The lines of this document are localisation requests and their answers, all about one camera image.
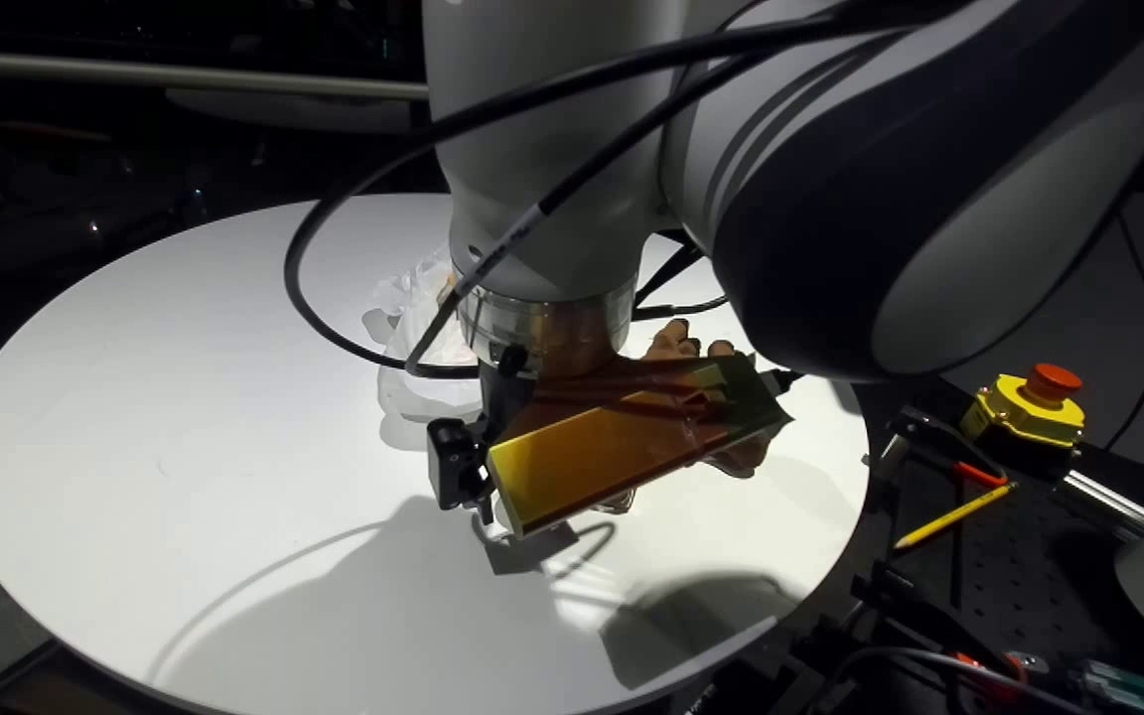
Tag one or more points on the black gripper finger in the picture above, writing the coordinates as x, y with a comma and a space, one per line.
458, 446

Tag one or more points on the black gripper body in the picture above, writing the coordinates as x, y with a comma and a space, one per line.
526, 342

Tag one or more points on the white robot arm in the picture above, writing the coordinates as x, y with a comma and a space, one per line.
883, 195

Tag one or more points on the white plastic bag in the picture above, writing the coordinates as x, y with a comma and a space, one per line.
395, 318

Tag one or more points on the yellow pencil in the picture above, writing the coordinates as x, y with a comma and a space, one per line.
955, 518

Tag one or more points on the yellow red emergency stop button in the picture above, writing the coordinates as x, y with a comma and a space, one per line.
1035, 405

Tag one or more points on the yellow wrist camera box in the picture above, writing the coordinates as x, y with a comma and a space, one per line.
582, 442

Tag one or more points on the metal window rail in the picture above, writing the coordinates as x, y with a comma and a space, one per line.
130, 72

